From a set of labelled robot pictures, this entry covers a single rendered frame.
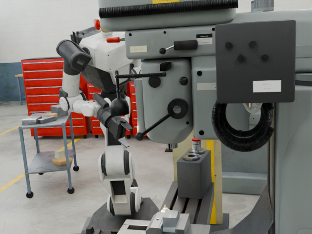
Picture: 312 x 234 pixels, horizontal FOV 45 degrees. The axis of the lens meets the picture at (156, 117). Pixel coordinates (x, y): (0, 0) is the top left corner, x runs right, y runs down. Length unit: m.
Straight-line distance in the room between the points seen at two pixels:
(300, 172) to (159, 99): 0.52
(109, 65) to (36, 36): 10.01
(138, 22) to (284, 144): 0.62
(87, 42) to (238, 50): 1.16
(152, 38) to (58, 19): 10.36
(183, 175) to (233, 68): 0.96
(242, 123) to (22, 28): 11.14
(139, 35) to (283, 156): 0.62
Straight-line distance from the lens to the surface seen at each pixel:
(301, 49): 1.27
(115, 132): 1.77
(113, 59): 2.00
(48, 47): 11.77
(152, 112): 1.34
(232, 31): 1.00
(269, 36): 1.00
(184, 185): 1.89
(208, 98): 1.27
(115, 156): 2.13
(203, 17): 1.25
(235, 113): 1.28
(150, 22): 1.28
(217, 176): 3.33
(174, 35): 1.27
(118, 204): 2.35
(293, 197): 1.30
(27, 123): 4.40
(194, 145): 1.95
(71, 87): 2.03
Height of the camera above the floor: 1.70
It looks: 12 degrees down
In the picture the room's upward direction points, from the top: 4 degrees counter-clockwise
